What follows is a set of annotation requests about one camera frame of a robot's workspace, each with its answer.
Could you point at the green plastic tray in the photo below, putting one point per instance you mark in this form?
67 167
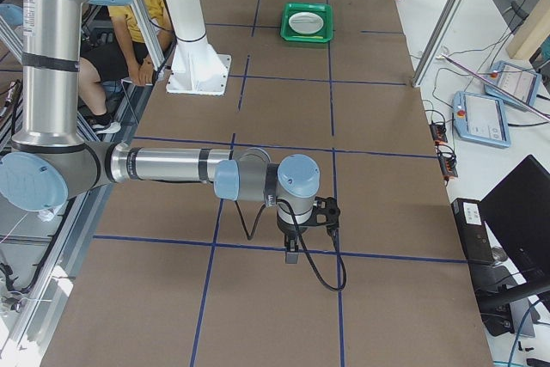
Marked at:
324 10

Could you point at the aluminium frame post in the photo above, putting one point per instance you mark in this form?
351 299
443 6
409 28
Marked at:
435 41

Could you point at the blue teach pendant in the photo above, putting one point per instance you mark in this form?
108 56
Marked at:
481 119
516 80

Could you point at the black desktop computer box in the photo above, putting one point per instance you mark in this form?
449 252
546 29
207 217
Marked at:
472 231

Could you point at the white round plate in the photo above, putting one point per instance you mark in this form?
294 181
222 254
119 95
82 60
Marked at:
306 23

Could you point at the near blue teach pendant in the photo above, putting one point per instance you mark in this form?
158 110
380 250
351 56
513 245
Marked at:
481 119

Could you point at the far blue teach pendant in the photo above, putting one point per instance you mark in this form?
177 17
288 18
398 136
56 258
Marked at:
516 80

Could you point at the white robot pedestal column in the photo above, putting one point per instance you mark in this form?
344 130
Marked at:
196 69

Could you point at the person in yellow shirt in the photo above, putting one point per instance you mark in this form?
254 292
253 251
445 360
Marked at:
127 56

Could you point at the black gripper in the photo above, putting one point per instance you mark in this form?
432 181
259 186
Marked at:
289 229

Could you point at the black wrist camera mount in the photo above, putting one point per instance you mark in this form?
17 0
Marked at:
326 213

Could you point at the black monitor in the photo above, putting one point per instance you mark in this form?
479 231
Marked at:
517 213

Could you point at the grey office chair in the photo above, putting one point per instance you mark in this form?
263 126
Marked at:
521 9

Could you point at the orange black electronics board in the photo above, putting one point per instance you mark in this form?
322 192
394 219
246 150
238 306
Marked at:
438 133

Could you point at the wooden beam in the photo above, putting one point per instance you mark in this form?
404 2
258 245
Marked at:
531 34

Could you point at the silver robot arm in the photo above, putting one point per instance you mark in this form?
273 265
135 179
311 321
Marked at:
50 163

